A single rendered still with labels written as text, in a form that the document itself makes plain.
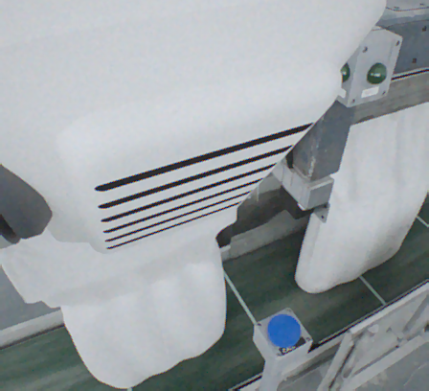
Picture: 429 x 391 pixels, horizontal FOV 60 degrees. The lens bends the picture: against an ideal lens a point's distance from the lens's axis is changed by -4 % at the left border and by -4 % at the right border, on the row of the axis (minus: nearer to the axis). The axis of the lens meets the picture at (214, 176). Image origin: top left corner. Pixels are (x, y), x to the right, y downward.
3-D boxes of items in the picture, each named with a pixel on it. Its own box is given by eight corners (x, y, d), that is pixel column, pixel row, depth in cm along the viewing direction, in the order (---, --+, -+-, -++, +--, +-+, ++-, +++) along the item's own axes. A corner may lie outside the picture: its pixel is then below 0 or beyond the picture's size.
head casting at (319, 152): (306, 185, 65) (341, 7, 46) (237, 117, 82) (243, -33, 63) (423, 142, 75) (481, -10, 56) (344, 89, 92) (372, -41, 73)
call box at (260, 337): (273, 374, 68) (277, 360, 64) (251, 338, 73) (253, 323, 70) (307, 355, 71) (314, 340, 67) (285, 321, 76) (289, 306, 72)
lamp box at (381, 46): (347, 108, 51) (361, 43, 45) (325, 93, 54) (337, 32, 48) (386, 97, 53) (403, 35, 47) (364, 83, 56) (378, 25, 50)
